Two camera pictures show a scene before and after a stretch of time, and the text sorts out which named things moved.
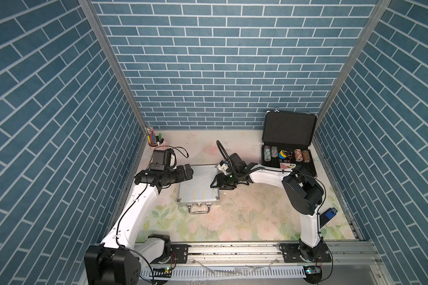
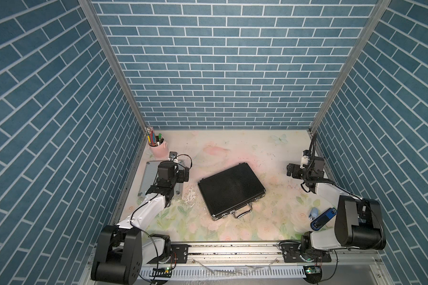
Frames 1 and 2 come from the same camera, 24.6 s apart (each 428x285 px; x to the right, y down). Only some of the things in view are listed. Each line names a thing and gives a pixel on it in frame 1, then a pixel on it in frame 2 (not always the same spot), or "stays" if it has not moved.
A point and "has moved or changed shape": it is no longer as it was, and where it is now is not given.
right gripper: (220, 182) to (296, 168)
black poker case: (287, 136) to (231, 190)
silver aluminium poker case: (197, 192) has moved or changed shape
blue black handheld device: (327, 215) stays
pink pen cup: (158, 142) stays
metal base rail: (259, 263) stays
